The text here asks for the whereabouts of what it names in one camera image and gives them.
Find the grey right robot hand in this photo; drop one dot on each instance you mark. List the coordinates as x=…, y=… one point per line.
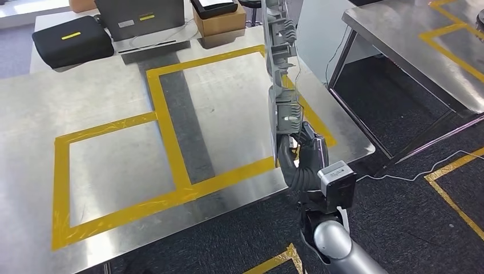
x=314, y=155

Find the silver wheel hubcap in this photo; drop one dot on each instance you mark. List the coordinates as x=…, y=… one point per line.
x=283, y=49

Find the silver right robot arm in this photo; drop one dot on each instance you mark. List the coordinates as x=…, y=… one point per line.
x=336, y=242

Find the steel workbench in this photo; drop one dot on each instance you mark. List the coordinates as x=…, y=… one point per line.
x=227, y=113
x=397, y=38

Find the white cabinet panel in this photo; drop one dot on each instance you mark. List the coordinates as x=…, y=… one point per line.
x=321, y=38

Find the black remote controller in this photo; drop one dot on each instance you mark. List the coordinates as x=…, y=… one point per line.
x=211, y=13

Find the grey laptop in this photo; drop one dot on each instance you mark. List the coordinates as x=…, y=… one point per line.
x=140, y=19

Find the black soft case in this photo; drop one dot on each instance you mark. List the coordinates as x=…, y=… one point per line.
x=75, y=49

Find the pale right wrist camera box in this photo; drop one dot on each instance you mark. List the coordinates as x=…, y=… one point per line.
x=336, y=185

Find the black camera bracket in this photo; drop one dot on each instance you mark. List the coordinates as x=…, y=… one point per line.
x=314, y=200

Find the yellow tape frame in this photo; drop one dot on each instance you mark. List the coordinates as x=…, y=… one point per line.
x=211, y=56
x=60, y=189

